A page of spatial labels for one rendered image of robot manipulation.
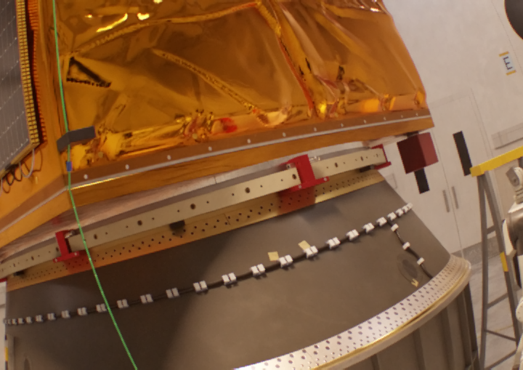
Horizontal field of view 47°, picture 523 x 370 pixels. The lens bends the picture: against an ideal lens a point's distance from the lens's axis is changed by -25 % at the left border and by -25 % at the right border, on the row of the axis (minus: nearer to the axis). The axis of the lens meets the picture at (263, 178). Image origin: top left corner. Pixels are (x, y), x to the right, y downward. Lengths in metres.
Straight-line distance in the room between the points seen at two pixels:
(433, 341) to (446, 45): 7.97
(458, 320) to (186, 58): 1.28
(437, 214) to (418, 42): 2.48
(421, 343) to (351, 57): 1.16
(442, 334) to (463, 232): 7.86
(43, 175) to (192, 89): 0.53
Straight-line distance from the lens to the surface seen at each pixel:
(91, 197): 1.75
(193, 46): 2.08
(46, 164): 1.78
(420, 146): 3.10
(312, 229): 2.15
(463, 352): 2.51
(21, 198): 1.96
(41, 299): 2.25
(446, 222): 10.21
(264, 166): 2.18
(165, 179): 1.92
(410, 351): 2.12
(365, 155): 2.44
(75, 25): 1.85
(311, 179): 2.18
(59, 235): 2.11
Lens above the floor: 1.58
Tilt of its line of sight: 3 degrees up
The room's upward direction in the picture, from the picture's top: 18 degrees counter-clockwise
